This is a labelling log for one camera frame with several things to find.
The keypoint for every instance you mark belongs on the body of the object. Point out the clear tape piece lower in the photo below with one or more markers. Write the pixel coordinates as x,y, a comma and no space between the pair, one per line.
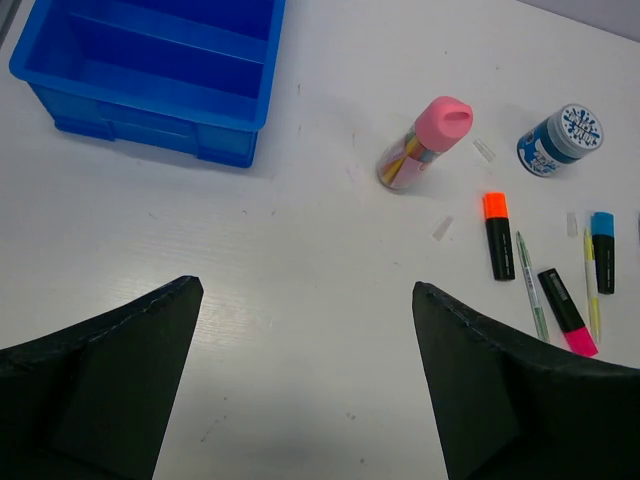
442,227

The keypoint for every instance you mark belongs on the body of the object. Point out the green gel pen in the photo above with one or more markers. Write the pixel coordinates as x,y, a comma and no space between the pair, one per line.
535,304

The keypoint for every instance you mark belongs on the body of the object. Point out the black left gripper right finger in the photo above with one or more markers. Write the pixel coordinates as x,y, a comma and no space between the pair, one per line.
509,406

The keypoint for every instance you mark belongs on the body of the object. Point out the orange capped black highlighter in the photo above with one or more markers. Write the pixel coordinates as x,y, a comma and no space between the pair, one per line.
499,235

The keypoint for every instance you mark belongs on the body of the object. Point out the yellow thin pen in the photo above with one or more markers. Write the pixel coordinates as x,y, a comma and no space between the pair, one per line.
591,287

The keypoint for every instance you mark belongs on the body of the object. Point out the clear tape piece upper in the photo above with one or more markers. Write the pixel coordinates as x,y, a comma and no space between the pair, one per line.
484,150

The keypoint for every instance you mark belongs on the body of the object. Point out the pink capped black highlighter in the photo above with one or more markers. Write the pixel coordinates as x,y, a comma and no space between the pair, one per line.
566,313

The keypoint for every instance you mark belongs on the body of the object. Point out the pink capped pencil tube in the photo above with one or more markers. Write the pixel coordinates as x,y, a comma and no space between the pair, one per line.
442,124

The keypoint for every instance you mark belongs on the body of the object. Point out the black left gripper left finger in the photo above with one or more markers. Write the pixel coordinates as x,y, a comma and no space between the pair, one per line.
93,400

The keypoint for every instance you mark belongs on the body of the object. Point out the blue plastic compartment bin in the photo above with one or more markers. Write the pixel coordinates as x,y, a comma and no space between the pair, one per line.
190,76

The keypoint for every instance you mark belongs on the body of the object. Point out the blue capped black highlighter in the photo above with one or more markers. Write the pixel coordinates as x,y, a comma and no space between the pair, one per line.
603,239

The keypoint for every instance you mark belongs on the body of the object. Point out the blue paint jar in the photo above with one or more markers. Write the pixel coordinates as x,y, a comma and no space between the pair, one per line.
562,139

